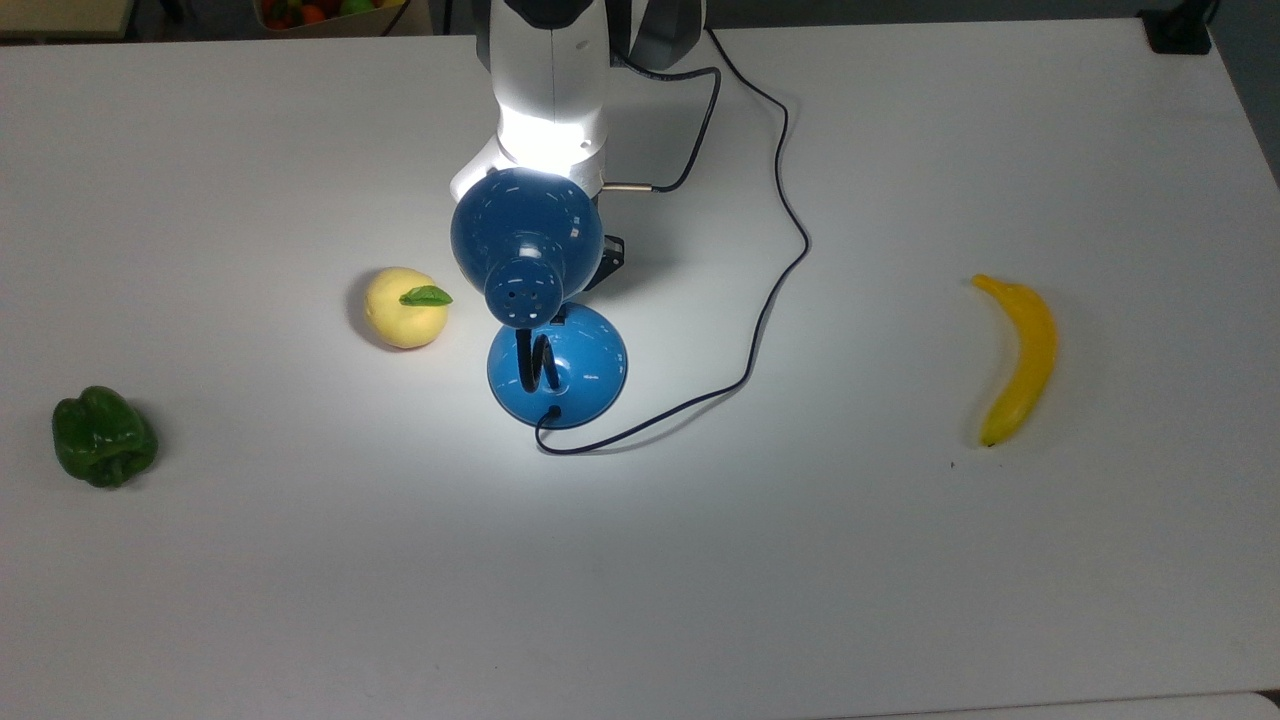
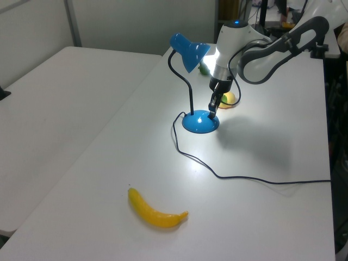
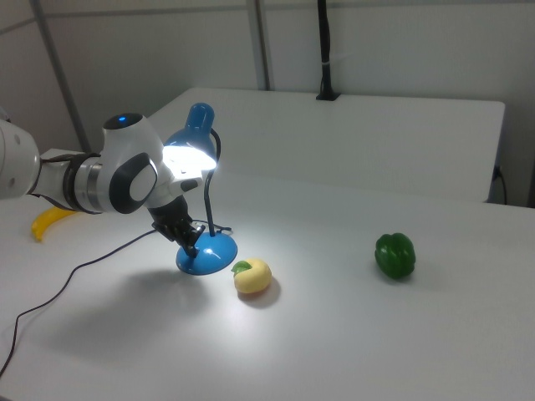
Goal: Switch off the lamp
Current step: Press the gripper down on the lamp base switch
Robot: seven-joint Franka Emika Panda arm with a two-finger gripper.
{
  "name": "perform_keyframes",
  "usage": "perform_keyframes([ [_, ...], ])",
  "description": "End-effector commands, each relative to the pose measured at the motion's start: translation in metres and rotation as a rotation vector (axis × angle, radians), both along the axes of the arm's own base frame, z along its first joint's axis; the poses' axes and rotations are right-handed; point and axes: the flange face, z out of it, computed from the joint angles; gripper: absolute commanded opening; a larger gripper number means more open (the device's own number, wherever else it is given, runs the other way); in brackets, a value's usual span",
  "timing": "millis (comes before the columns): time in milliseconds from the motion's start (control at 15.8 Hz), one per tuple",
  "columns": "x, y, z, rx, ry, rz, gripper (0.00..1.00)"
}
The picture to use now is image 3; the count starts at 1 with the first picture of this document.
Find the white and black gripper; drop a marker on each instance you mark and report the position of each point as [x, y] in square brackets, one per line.
[171, 213]

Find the blue desk lamp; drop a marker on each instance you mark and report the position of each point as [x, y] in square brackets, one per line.
[209, 255]

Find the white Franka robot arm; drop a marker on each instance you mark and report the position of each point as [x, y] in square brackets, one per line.
[125, 138]

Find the yellow peach with green leaf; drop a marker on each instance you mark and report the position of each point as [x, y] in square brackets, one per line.
[255, 277]

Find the yellow banana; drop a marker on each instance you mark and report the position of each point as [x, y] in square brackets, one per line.
[42, 223]

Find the green bell pepper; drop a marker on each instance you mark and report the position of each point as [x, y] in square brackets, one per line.
[395, 257]

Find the white side table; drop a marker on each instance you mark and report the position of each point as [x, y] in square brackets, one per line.
[376, 138]

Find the grey partition post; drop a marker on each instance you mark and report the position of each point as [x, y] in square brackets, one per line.
[263, 42]
[58, 71]

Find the black camera pole stand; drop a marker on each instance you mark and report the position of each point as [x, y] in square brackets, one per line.
[326, 42]

